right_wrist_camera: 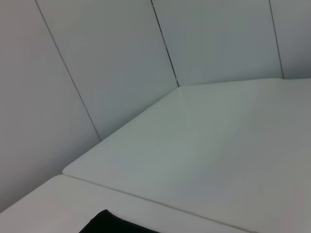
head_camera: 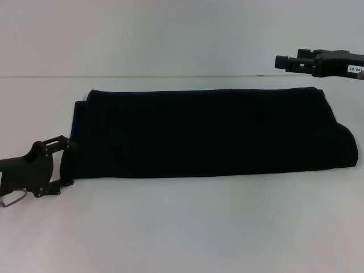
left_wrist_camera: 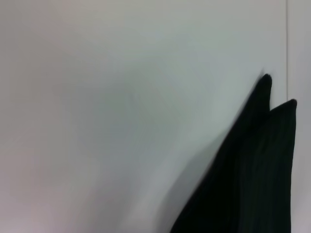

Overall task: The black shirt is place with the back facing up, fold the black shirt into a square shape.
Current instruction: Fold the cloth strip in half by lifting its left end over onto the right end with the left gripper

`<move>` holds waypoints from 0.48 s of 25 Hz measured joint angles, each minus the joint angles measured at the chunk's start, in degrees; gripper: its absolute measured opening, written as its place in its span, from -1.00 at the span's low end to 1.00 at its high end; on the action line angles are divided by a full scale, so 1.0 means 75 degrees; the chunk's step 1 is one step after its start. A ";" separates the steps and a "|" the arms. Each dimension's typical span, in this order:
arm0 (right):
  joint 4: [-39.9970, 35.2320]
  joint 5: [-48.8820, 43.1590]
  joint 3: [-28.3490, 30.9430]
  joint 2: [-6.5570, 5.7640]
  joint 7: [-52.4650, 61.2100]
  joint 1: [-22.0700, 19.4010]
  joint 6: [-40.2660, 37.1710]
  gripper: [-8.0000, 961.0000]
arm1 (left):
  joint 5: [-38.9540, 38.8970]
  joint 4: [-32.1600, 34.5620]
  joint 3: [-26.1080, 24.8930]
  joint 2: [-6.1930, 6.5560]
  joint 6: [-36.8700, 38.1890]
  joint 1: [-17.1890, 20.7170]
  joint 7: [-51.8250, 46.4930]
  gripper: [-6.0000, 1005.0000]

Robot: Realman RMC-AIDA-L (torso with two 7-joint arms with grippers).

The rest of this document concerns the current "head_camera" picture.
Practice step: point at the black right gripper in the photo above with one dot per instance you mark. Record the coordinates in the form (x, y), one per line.
(332, 64)

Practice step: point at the black shirt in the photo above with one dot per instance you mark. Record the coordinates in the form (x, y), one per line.
(213, 133)

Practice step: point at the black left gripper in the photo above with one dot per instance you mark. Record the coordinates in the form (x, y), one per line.
(25, 173)

